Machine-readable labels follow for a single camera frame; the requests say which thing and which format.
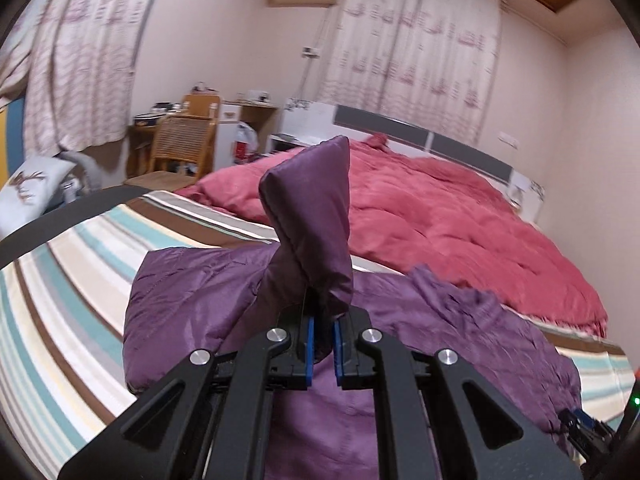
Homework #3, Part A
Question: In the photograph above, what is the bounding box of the purple quilted jacket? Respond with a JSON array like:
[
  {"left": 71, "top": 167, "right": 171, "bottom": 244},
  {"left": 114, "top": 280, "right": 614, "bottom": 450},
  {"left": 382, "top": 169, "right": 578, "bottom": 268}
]
[{"left": 122, "top": 135, "right": 583, "bottom": 480}]

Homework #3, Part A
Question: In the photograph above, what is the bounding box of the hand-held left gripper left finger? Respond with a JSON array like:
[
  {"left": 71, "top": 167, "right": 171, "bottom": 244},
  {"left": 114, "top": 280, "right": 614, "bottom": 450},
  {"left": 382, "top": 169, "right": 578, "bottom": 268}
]
[{"left": 57, "top": 304, "right": 316, "bottom": 480}]

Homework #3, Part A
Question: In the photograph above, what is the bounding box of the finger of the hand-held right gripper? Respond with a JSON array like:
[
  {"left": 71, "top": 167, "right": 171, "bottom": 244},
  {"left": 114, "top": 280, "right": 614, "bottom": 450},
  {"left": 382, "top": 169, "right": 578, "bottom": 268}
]
[{"left": 559, "top": 407, "right": 617, "bottom": 456}]

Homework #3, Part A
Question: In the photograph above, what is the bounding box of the patterned white curtain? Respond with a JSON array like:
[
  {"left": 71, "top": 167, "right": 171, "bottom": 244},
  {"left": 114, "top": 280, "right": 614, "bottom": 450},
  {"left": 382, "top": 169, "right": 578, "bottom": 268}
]
[
  {"left": 317, "top": 0, "right": 503, "bottom": 146},
  {"left": 0, "top": 0, "right": 173, "bottom": 156}
]

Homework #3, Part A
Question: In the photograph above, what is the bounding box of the wooden desk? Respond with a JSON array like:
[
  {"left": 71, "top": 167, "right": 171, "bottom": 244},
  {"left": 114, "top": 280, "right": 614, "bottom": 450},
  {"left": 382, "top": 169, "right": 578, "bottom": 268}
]
[{"left": 126, "top": 92, "right": 222, "bottom": 178}]

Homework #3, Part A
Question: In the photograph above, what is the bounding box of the striped bed sheet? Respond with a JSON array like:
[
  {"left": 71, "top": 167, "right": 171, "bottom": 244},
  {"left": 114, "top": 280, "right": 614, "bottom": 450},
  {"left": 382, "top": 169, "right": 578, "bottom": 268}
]
[{"left": 0, "top": 190, "right": 636, "bottom": 480}]

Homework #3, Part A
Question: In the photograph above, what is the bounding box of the wooden shelf unit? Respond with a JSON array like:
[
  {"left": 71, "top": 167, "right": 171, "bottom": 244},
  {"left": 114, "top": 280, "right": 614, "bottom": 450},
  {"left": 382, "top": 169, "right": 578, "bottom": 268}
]
[{"left": 217, "top": 99, "right": 279, "bottom": 168}]

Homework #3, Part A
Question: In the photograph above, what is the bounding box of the white and grey headboard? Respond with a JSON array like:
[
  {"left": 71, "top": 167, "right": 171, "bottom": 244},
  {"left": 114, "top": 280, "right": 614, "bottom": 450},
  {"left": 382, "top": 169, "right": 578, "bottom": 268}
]
[{"left": 280, "top": 100, "right": 543, "bottom": 221}]

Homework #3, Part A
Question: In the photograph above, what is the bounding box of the white cushion with deer print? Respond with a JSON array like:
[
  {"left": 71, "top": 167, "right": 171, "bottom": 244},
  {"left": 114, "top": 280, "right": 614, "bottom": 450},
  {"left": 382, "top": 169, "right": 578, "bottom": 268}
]
[{"left": 0, "top": 155, "right": 76, "bottom": 241}]

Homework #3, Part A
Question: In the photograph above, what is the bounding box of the red duvet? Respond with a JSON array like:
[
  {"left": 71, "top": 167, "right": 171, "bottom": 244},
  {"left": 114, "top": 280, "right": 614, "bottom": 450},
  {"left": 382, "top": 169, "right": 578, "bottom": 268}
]
[{"left": 172, "top": 132, "right": 608, "bottom": 338}]

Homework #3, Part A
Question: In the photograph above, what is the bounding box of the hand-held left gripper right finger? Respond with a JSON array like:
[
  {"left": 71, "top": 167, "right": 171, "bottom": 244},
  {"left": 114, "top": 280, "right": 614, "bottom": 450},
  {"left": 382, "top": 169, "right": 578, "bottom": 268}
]
[{"left": 332, "top": 307, "right": 586, "bottom": 480}]

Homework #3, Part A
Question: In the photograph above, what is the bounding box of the red and white plastic bag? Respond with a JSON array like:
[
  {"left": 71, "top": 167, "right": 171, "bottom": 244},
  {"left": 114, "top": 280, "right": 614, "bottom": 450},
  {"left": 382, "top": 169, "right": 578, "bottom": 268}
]
[{"left": 232, "top": 122, "right": 259, "bottom": 166}]

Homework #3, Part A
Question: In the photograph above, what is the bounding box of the wooden wicker chair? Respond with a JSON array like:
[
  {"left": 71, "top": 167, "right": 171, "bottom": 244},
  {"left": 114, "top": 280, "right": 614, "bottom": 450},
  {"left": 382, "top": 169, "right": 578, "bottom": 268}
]
[{"left": 124, "top": 112, "right": 218, "bottom": 191}]

